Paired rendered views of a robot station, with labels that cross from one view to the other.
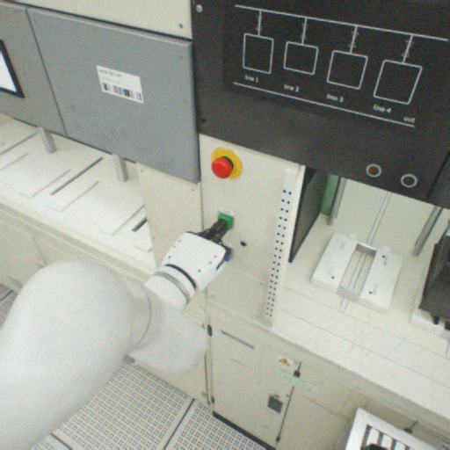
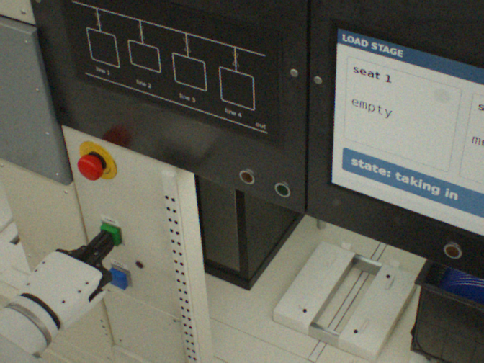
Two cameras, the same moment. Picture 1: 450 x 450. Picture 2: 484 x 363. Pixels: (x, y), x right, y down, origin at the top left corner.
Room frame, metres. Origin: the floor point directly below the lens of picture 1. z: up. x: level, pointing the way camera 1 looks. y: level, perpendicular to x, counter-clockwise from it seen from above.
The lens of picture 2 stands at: (-0.31, -0.25, 2.14)
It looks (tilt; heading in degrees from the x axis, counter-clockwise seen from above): 42 degrees down; 2
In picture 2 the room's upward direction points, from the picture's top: 3 degrees counter-clockwise
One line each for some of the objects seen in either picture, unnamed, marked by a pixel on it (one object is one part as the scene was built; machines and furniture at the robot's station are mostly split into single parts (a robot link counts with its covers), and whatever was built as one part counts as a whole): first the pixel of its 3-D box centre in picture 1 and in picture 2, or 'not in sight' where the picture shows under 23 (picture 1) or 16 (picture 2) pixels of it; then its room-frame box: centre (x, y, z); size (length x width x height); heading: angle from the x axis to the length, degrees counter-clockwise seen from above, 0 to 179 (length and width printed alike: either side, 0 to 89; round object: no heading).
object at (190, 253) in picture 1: (191, 263); (57, 292); (0.48, 0.06, 1.20); 0.11 x 0.10 x 0.07; 150
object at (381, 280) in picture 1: (358, 269); (346, 296); (0.72, -0.40, 0.89); 0.22 x 0.21 x 0.04; 150
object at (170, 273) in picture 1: (171, 286); (29, 320); (0.43, 0.09, 1.20); 0.09 x 0.03 x 0.08; 60
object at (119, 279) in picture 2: not in sight; (119, 277); (0.60, 0.00, 1.10); 0.03 x 0.02 x 0.03; 60
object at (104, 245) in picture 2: (222, 235); (104, 255); (0.56, 0.00, 1.20); 0.07 x 0.03 x 0.03; 150
